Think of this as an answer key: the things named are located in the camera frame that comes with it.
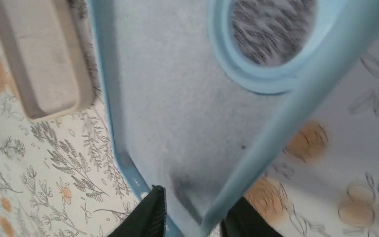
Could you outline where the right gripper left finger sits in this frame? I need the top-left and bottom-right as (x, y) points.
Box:
(108, 185), (167, 237)

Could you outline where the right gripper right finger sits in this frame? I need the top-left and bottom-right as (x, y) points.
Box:
(220, 197), (282, 237)

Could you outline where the floral patterned table mat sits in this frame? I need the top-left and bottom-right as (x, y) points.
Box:
(0, 0), (379, 237)

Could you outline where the beige phone case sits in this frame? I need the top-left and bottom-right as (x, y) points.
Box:
(0, 0), (95, 122)

